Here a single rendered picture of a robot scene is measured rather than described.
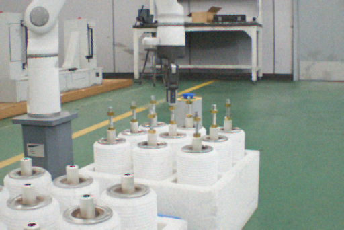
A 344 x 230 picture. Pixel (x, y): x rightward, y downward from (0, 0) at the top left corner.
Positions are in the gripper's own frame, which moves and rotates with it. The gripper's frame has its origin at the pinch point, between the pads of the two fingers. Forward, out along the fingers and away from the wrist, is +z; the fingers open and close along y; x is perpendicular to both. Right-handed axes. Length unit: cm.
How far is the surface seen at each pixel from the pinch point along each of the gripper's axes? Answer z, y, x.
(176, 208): 22.5, -22.2, 1.4
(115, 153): 12.3, -9.2, 14.9
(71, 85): 22, 300, 65
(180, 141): 10.7, -4.8, -1.8
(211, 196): 18.2, -26.6, -5.8
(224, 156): 13.5, -11.0, -12.1
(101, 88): 30, 342, 38
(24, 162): 7.8, -32.7, 32.4
